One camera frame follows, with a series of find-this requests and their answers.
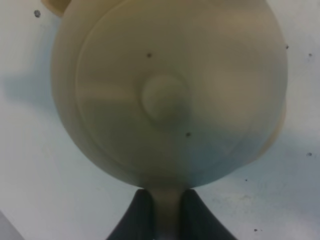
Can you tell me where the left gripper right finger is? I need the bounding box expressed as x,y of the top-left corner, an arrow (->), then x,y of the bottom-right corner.
179,189 -> 237,240

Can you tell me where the brown clay teapot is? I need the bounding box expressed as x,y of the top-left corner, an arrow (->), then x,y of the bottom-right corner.
43,0 -> 288,240

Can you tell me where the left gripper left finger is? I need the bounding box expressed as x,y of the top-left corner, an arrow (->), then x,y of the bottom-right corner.
107,189 -> 155,240

